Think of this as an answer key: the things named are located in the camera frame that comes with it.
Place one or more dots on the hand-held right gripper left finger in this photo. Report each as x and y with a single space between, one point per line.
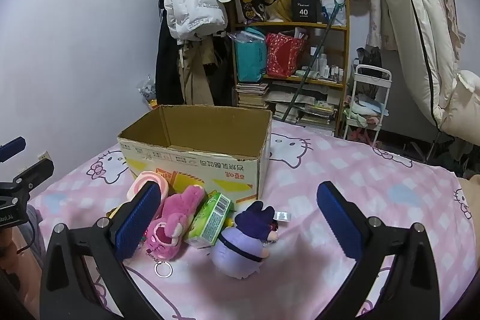
135 220

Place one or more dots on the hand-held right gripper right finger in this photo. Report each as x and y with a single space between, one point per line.
339 220

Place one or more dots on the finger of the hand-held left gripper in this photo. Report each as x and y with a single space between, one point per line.
11 148
35 172

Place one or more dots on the yellow plush toy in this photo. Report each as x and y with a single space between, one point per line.
119 209

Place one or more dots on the pink swirl roll plush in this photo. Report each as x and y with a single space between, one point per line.
137 185

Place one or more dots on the green tissue pack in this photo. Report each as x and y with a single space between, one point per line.
210 218

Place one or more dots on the purple plush toy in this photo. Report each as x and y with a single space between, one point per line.
240 247

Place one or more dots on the cardboard box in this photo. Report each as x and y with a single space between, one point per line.
225 170

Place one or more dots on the person's left forearm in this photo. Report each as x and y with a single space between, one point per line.
22 267

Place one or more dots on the blue grey cloth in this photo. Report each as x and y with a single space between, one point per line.
36 243

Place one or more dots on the pink cat print bedsheet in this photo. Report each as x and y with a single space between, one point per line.
307 162

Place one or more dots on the folded clothes in cart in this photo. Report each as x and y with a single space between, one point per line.
362 110

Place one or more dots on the pile of papers and magazines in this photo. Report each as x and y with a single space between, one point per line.
315 106

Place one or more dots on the clear plastic bag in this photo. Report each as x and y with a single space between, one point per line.
147 91

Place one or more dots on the beige cloth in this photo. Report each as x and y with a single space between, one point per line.
471 192

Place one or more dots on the group of small bottles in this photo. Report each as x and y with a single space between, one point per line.
326 70

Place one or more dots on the beige garment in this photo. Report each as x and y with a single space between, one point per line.
195 80

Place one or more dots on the stack of books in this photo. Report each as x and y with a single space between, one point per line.
251 95

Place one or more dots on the white trolley cart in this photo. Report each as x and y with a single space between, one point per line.
372 67

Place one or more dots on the black coat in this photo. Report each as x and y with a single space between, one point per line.
167 61

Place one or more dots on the red patterned bag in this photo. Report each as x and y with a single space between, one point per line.
281 55

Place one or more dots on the green pole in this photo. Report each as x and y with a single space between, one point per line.
317 46

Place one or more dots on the teal bag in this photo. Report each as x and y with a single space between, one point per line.
249 57

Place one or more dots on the wooden shelf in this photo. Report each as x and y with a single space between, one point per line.
300 27

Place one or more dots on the cream folded mattress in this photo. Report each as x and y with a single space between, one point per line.
408 24

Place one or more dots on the black box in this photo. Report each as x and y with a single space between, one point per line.
304 10

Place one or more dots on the black yellow patterned bag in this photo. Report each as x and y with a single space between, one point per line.
249 5

